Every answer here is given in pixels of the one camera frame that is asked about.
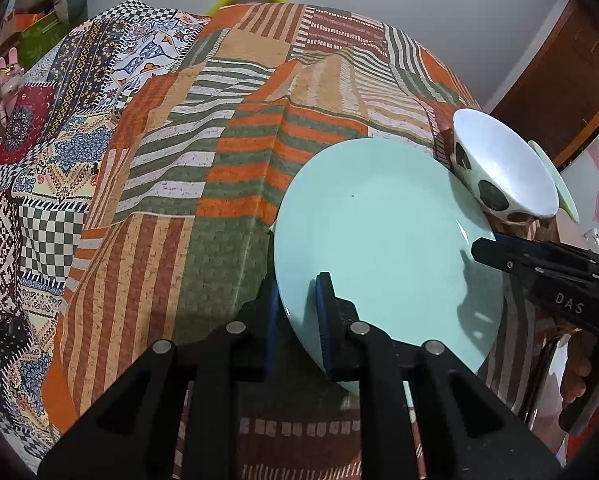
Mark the pink bunny toy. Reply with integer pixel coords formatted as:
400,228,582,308
0,47,25,127

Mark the blue patterned patchwork quilt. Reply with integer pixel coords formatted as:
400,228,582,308
0,0,207,469

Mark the orange striped patchwork blanket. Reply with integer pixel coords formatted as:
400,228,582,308
39,1,576,480

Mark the person's right hand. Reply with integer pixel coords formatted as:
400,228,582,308
560,332,591,408

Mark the mint green plate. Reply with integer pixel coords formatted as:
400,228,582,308
273,138,503,370

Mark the mint green bowl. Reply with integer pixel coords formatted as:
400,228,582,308
528,140,579,223

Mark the white bowl with dark spots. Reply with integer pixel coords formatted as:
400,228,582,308
450,108,559,223

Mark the green cardboard box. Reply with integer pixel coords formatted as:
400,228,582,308
16,12,69,70

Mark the white plate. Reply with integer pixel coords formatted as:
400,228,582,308
519,334,569,429

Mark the brown wooden door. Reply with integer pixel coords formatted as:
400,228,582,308
491,0,599,169

